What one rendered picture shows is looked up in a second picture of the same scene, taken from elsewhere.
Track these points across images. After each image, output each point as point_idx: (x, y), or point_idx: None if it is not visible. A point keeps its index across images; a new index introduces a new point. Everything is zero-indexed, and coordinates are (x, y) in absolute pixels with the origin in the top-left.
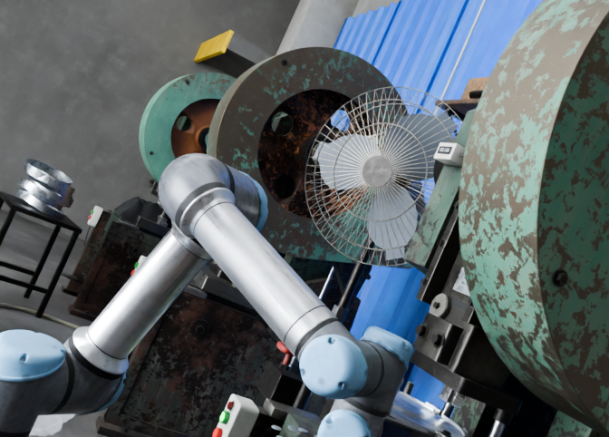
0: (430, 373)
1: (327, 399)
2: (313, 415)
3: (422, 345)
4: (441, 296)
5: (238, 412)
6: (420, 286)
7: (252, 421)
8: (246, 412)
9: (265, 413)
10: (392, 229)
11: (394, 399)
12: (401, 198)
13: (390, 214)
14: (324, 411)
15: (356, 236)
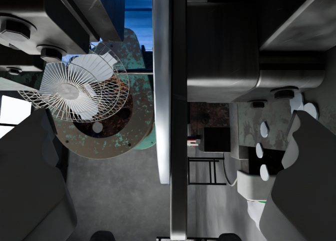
0: (102, 8)
1: (210, 102)
2: (231, 105)
3: (65, 43)
4: (1, 42)
5: (257, 199)
6: (26, 70)
7: (260, 180)
8: (253, 191)
9: (247, 162)
10: (94, 68)
11: (46, 184)
12: (75, 70)
13: (90, 71)
14: (223, 102)
15: (113, 85)
